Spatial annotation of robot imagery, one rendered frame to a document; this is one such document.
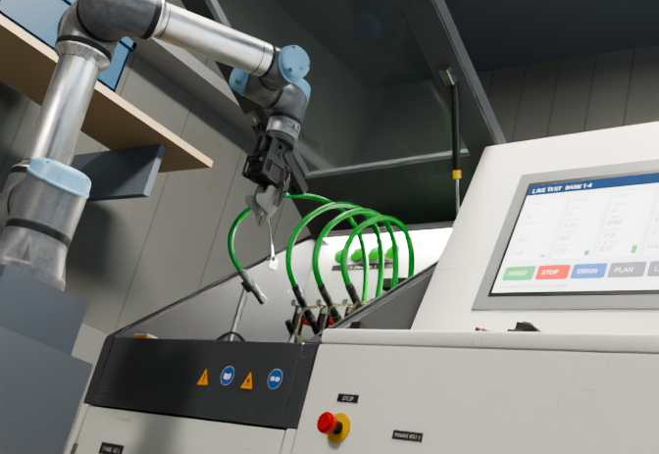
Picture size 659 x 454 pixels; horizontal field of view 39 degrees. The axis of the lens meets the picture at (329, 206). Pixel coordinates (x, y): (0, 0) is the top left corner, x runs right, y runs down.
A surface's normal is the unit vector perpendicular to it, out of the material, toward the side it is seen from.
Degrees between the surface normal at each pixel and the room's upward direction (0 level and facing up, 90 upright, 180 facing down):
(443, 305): 76
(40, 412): 90
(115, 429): 90
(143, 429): 90
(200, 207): 90
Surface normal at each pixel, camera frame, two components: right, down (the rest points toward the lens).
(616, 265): -0.57, -0.63
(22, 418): 0.77, -0.04
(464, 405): -0.65, -0.42
